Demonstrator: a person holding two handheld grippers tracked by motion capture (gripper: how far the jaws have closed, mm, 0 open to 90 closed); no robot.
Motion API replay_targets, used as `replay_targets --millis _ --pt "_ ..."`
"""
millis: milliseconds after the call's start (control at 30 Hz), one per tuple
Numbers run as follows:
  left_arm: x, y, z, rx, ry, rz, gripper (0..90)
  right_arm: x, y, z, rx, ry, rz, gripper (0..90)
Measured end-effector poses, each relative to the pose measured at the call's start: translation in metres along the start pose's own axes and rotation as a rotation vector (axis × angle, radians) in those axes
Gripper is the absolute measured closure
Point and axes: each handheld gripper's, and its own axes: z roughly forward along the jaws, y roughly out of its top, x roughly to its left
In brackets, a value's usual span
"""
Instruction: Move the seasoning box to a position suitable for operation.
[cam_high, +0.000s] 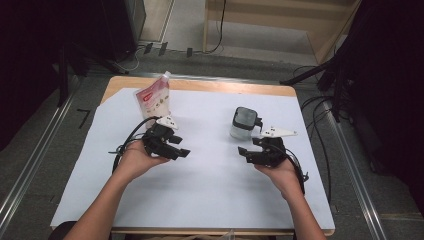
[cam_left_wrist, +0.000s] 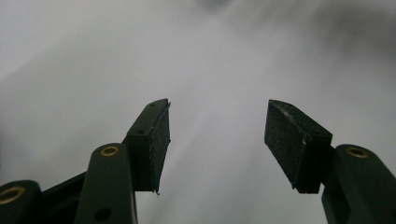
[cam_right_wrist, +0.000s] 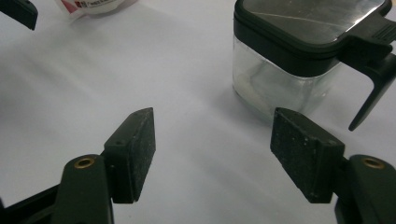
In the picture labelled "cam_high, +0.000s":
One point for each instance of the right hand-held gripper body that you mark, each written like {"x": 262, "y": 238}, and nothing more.
{"x": 275, "y": 153}

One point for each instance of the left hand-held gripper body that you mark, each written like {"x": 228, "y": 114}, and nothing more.
{"x": 156, "y": 138}

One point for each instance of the clear jar with black lid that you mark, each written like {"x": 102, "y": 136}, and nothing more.
{"x": 245, "y": 121}

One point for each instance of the red and white sugar pouch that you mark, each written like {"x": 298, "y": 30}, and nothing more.
{"x": 155, "y": 98}

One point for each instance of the person's right hand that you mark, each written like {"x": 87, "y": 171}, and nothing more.
{"x": 286, "y": 176}

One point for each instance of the person's left hand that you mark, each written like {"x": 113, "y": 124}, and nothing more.
{"x": 133, "y": 160}

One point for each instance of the black tripod stand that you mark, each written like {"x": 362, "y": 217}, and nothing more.
{"x": 336, "y": 86}

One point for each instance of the black cabinet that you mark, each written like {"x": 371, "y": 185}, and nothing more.
{"x": 123, "y": 23}

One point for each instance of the black curtain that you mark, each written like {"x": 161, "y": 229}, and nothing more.
{"x": 26, "y": 50}
{"x": 393, "y": 83}

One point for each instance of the metal floor rail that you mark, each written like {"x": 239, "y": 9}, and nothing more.
{"x": 356, "y": 180}
{"x": 36, "y": 156}

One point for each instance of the wooden shelf frame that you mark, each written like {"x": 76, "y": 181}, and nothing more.
{"x": 320, "y": 20}

